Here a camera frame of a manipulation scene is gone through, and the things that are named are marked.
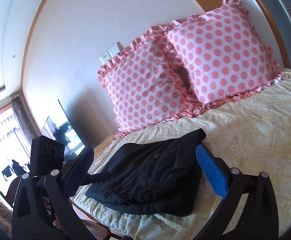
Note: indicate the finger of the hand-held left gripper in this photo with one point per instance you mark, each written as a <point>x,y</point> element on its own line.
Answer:
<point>100,176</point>

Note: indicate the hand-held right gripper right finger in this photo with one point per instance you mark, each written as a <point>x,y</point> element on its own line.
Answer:
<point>214,175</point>

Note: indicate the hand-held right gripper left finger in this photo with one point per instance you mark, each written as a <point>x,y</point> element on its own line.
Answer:
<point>79,165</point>

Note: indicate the black pants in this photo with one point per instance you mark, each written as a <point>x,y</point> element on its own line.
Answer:
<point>148,175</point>

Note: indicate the person's left hand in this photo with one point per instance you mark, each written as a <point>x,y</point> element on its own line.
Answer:
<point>57,221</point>

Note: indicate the flat screen television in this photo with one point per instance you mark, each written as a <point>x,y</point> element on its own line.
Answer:
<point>60,130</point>

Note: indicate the bright window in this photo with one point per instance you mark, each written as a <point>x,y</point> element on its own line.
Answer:
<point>0,142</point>

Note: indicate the brown curtain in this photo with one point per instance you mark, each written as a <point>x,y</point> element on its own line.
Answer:
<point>20,112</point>

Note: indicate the wooden chair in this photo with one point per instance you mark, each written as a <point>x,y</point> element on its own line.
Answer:
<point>13,192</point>

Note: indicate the yellow patterned bedspread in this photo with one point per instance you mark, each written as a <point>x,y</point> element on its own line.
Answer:
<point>255,135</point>

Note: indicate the pink polka dot pillow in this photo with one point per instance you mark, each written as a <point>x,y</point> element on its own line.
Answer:
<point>145,85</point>
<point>223,52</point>

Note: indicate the wooden bed frame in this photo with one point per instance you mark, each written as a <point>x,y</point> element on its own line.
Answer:
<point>95,220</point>

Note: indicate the white wall socket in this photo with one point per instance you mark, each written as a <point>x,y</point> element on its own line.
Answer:
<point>104,58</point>

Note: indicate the white wall switch panel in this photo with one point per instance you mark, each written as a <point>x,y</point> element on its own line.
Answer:
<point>115,50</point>

